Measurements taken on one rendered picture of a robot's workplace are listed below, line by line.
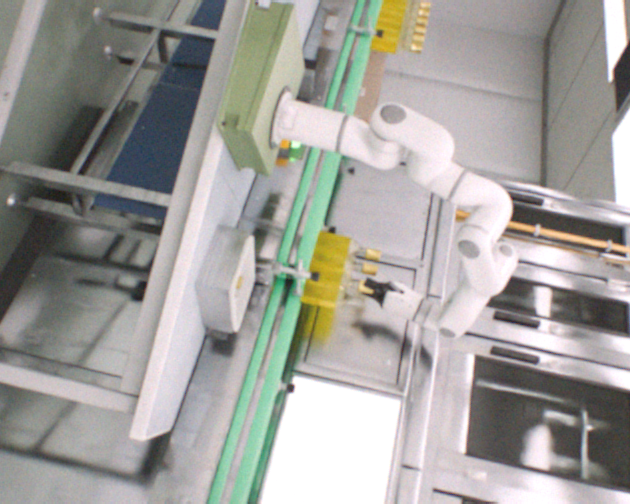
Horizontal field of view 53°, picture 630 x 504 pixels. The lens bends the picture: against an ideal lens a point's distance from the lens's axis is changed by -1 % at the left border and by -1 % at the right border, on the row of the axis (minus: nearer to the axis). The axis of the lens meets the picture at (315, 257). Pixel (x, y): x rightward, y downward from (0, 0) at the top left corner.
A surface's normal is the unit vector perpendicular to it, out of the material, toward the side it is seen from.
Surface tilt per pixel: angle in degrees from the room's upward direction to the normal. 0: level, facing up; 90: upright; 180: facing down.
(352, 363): 90
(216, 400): 90
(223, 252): 90
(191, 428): 90
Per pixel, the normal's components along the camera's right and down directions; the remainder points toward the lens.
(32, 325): 0.07, -0.55
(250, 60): -0.04, -0.18
